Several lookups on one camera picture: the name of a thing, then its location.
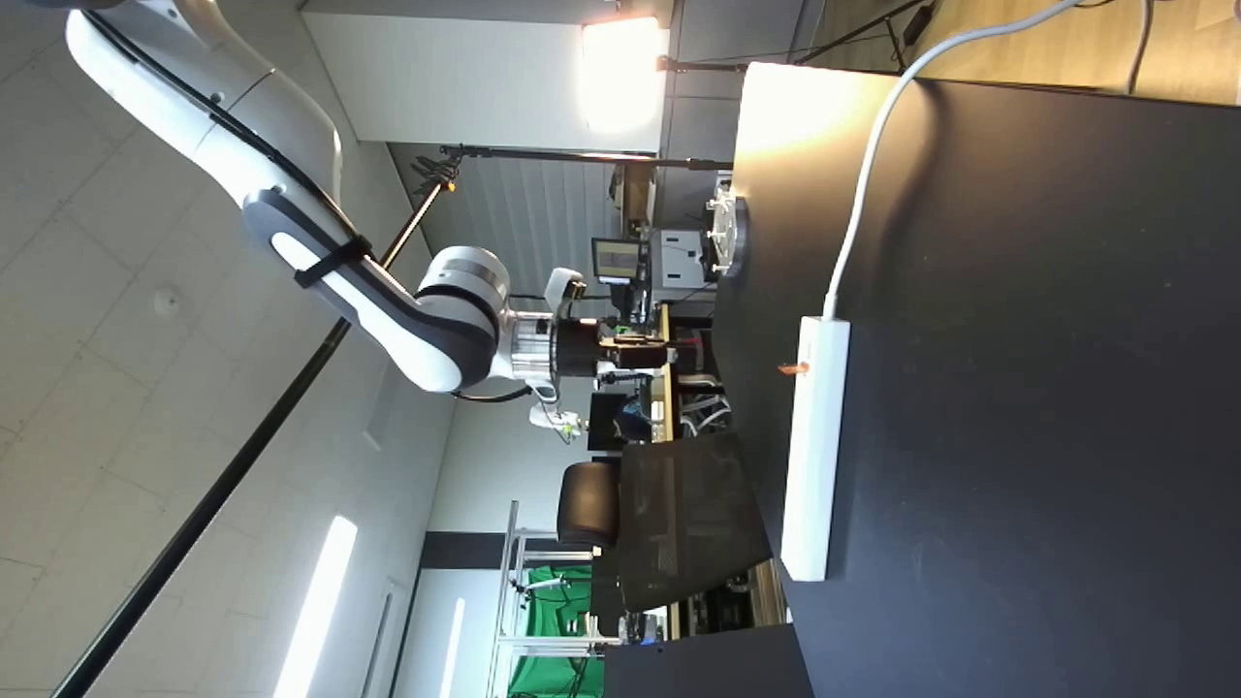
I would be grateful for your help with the black office chair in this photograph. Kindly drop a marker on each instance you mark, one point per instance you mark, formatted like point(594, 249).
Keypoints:
point(670, 521)

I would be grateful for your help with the white metal shelf rack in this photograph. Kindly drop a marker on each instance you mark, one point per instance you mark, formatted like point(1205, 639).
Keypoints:
point(544, 642)

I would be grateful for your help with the white power strip orange switch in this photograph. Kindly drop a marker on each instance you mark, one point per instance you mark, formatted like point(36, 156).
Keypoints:
point(813, 446)

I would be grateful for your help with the black ceiling rail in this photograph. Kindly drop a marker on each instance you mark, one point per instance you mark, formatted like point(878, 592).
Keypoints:
point(97, 655)

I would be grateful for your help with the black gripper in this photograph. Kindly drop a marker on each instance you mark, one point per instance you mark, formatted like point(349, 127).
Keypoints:
point(582, 344)

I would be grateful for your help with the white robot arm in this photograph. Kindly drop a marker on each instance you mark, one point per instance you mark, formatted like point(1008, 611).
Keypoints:
point(268, 145)

